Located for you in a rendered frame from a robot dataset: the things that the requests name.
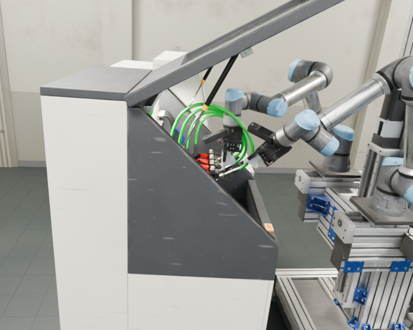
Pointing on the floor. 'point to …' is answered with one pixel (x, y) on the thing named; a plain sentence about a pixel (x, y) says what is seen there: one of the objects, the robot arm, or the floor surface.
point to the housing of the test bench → (90, 191)
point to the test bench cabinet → (197, 303)
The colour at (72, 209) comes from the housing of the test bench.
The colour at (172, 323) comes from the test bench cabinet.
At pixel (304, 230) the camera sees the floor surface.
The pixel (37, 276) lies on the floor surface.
